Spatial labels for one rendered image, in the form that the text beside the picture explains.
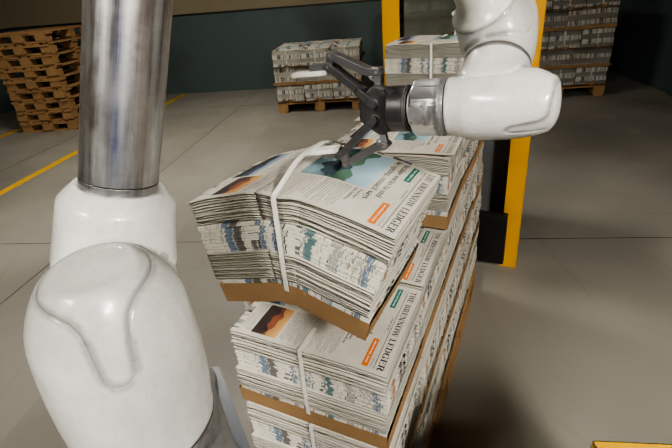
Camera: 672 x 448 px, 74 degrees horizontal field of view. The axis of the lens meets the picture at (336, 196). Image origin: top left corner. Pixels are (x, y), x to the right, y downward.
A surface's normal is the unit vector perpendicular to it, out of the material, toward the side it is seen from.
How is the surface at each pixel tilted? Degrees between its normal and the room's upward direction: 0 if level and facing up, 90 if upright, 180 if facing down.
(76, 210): 45
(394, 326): 1
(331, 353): 0
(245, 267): 89
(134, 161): 94
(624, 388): 0
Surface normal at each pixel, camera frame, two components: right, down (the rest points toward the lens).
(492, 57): -0.32, -0.56
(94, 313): 0.33, -0.14
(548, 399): -0.07, -0.90
